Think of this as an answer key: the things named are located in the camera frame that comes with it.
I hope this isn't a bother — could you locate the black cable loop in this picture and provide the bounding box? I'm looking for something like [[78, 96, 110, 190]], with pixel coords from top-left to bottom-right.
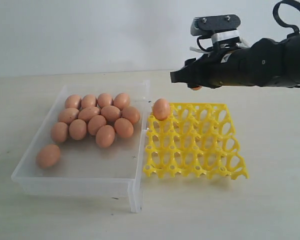
[[272, 0, 300, 36]]

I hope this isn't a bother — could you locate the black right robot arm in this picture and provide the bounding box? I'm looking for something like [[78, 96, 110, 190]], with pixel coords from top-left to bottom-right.
[[170, 34, 300, 89]]

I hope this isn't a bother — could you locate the clear plastic tray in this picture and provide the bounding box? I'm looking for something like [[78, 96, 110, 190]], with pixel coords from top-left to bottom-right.
[[11, 79, 151, 213]]

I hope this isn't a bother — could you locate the brown egg lone front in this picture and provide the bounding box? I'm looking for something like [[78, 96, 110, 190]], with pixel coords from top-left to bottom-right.
[[36, 144, 61, 169]]

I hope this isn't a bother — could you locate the yellow plastic egg tray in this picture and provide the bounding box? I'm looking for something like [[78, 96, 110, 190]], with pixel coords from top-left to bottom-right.
[[143, 102, 249, 180]]

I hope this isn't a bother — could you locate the brown egg slot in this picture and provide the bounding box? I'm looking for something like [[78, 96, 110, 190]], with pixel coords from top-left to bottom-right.
[[95, 125, 115, 148], [114, 118, 134, 139], [152, 98, 171, 121]]

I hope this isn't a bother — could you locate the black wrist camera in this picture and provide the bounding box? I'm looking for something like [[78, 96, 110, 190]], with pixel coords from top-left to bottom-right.
[[190, 14, 241, 39]]

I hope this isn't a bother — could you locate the brown egg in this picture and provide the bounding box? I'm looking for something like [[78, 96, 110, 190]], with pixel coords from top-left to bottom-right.
[[122, 106, 140, 125], [50, 122, 69, 144], [100, 105, 121, 123], [64, 94, 82, 110], [81, 94, 97, 109], [113, 92, 130, 111], [57, 107, 80, 125], [78, 106, 101, 123], [97, 93, 113, 109], [69, 119, 87, 141], [87, 115, 107, 136]]

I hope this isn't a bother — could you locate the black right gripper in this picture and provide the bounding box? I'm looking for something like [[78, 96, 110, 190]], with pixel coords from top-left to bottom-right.
[[169, 48, 251, 89]]

